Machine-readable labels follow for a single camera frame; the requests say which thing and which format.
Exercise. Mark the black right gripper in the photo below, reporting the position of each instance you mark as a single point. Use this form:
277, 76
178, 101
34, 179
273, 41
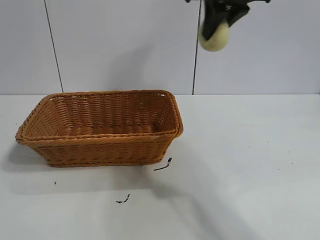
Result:
260, 1

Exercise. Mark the brown woven wicker basket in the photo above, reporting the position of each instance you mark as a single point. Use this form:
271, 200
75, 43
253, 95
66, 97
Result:
100, 147

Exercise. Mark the pale yellow egg yolk pastry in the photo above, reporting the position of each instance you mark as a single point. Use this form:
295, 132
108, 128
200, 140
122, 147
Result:
218, 42

